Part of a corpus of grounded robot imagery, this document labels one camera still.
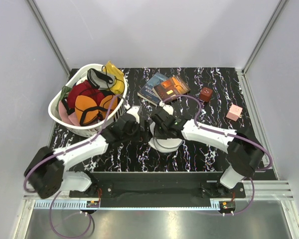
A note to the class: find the blue paperback book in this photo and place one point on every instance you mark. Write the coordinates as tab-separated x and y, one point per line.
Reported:
147	93

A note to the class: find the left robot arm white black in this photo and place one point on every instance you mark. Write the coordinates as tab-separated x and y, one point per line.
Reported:
49	171

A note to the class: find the pink garment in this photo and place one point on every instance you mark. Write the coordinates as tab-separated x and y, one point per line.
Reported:
70	119

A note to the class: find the dark red cube adapter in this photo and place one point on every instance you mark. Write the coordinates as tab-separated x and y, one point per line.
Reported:
206	94

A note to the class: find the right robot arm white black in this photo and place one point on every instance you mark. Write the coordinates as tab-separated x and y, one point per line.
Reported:
244	151

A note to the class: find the white plastic laundry basket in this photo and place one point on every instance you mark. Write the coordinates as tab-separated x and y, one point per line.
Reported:
58	112

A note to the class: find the pink cube adapter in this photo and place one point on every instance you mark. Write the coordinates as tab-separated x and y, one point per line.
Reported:
234	112

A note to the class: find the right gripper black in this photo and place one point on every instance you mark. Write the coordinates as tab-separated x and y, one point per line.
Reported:
157	135

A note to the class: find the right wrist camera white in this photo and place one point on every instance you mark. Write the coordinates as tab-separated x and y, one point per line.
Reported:
168	108

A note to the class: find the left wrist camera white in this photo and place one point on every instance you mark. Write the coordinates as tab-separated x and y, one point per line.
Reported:
135	112

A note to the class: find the white mesh laundry bag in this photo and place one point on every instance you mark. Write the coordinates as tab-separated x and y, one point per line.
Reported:
163	145

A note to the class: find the orange black bra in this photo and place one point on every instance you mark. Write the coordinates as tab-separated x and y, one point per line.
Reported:
91	109

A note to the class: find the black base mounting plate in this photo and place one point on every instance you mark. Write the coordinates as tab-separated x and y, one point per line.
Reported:
164	190

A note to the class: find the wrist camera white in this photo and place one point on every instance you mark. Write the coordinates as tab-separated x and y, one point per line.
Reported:
135	112
168	108

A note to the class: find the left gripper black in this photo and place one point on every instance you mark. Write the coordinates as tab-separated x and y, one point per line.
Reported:
142	135

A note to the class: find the orange dark paperback book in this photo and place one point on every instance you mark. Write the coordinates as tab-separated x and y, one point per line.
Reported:
173	86

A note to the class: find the yellow bra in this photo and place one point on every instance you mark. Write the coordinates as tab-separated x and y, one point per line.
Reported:
118	85

